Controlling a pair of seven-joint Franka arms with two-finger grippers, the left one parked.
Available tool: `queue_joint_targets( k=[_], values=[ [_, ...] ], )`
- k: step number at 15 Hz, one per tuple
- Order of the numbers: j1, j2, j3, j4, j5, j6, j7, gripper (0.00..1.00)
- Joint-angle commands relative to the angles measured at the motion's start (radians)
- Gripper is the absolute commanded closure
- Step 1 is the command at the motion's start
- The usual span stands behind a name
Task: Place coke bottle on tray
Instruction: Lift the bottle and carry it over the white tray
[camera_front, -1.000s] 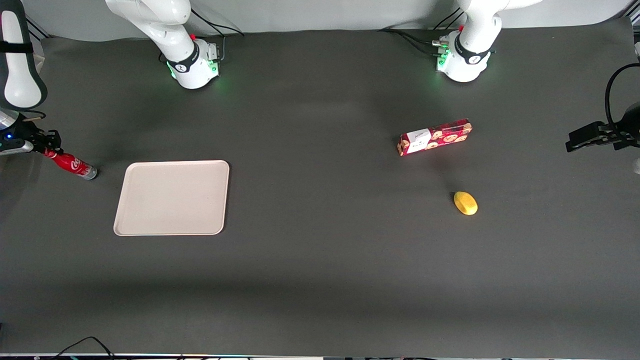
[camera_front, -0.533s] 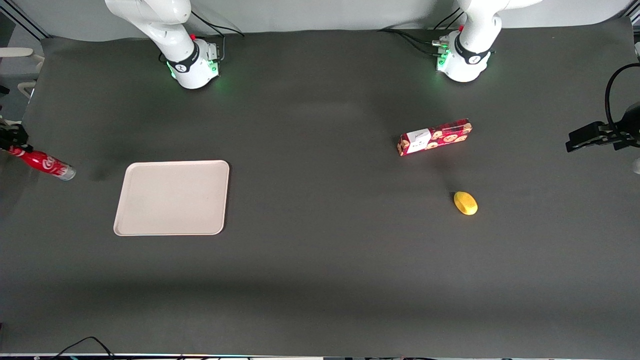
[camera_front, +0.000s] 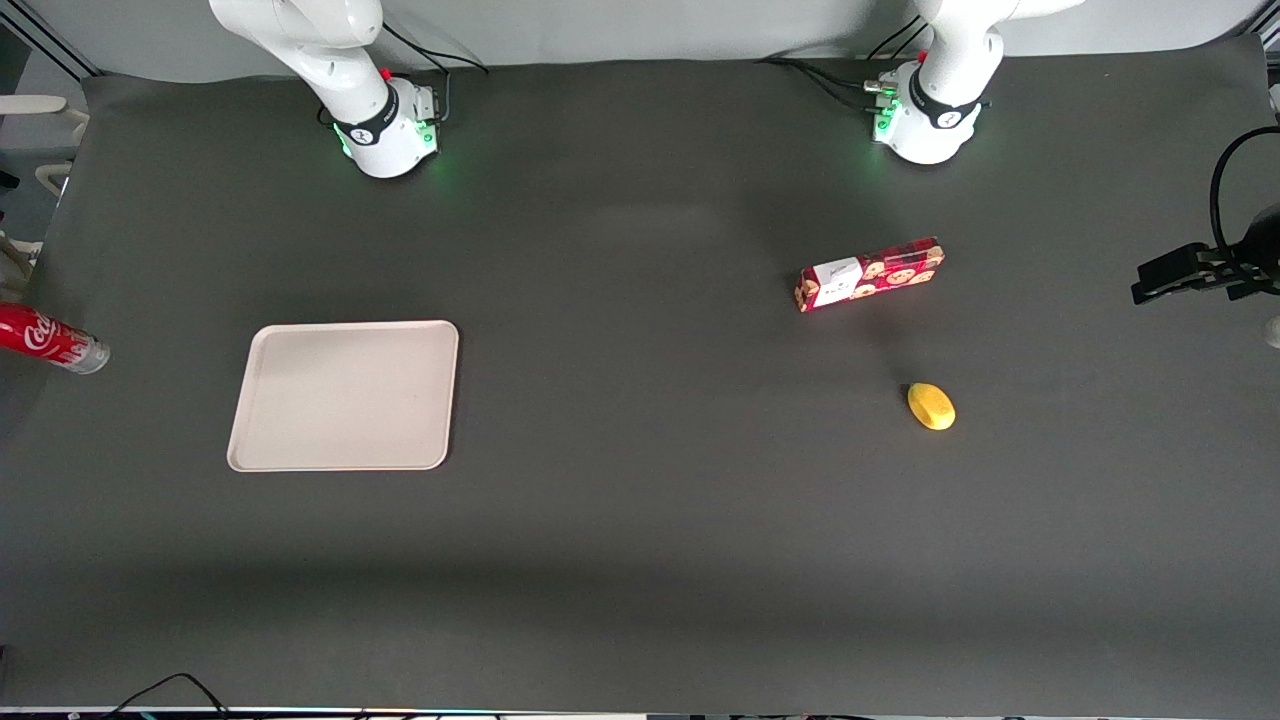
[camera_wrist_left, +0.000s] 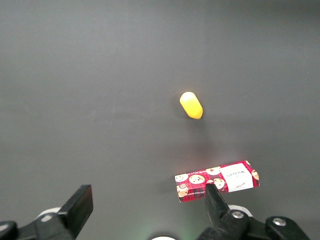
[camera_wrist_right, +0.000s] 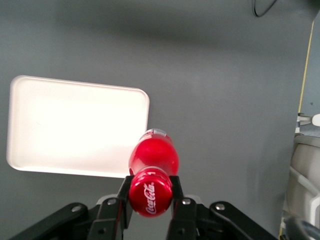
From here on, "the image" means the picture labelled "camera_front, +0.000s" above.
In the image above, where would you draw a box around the black looped wrist camera cable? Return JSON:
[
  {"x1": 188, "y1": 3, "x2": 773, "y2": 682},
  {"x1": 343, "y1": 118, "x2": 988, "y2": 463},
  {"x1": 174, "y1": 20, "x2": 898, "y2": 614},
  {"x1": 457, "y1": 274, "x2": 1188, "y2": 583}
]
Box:
[{"x1": 1209, "y1": 127, "x2": 1280, "y2": 253}]

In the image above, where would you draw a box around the black right arm base cable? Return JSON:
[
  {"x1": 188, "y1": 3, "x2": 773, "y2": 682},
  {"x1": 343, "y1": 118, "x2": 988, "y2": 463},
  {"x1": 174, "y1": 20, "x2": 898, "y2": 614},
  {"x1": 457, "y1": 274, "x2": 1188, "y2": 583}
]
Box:
[{"x1": 380, "y1": 22, "x2": 491, "y2": 126}]

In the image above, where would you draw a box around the beige chair frame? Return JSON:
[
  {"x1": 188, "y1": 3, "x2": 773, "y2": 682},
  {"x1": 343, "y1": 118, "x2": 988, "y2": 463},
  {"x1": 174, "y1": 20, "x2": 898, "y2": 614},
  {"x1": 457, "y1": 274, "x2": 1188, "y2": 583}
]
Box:
[{"x1": 0, "y1": 94, "x2": 91, "y2": 291}]

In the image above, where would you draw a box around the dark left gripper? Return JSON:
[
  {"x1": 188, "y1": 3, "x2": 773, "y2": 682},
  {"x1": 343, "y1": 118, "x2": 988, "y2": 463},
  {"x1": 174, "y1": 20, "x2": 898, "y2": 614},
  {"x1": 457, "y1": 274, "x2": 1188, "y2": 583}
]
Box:
[{"x1": 1132, "y1": 205, "x2": 1280, "y2": 304}]

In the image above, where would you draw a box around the black arm base cable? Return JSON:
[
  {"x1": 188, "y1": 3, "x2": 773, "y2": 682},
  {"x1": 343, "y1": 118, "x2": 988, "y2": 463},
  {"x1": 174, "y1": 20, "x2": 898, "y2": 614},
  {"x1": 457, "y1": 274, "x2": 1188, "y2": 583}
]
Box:
[
  {"x1": 866, "y1": 14, "x2": 929, "y2": 63},
  {"x1": 380, "y1": 22, "x2": 491, "y2": 126},
  {"x1": 758, "y1": 56, "x2": 893, "y2": 111}
]

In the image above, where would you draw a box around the beige rectangular tray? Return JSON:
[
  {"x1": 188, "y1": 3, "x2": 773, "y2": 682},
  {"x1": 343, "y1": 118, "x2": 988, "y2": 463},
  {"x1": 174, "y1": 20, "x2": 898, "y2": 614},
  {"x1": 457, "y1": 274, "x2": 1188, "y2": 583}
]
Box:
[{"x1": 227, "y1": 320, "x2": 461, "y2": 472}]

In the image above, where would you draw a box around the thin black table edge cable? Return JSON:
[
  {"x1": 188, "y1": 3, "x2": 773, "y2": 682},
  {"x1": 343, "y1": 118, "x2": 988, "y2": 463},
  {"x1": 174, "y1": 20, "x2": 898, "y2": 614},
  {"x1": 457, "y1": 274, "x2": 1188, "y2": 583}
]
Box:
[{"x1": 100, "y1": 672, "x2": 236, "y2": 720}]

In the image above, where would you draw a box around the yellow plastic lemon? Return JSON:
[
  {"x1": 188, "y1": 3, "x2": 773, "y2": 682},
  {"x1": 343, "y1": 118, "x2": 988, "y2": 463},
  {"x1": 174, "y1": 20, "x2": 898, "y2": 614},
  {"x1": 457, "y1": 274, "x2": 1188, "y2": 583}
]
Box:
[{"x1": 907, "y1": 382, "x2": 957, "y2": 432}]

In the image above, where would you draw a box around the red cola can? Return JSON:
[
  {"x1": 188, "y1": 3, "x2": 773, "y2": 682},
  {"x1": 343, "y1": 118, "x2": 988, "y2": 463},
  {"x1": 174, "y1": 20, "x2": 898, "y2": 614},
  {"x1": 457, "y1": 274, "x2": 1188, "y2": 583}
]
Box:
[{"x1": 0, "y1": 303, "x2": 111, "y2": 375}]

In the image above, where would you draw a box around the black left arm base cable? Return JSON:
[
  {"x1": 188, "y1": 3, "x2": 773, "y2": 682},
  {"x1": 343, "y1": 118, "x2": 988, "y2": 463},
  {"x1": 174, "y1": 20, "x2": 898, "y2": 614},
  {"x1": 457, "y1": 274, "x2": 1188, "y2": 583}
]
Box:
[
  {"x1": 866, "y1": 14, "x2": 929, "y2": 63},
  {"x1": 758, "y1": 56, "x2": 893, "y2": 111}
]

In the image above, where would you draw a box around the red tartan cookie box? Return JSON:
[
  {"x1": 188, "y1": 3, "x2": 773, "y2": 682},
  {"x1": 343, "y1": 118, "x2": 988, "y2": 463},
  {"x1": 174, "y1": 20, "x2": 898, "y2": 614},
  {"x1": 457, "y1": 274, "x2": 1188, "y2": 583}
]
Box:
[{"x1": 795, "y1": 237, "x2": 946, "y2": 314}]

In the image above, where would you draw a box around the black metal frame bar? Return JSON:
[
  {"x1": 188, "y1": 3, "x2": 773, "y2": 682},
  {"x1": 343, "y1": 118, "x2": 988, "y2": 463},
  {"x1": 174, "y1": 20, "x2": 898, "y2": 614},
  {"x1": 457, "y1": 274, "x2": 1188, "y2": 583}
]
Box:
[
  {"x1": 0, "y1": 0, "x2": 103, "y2": 79},
  {"x1": 1238, "y1": 0, "x2": 1280, "y2": 53}
]

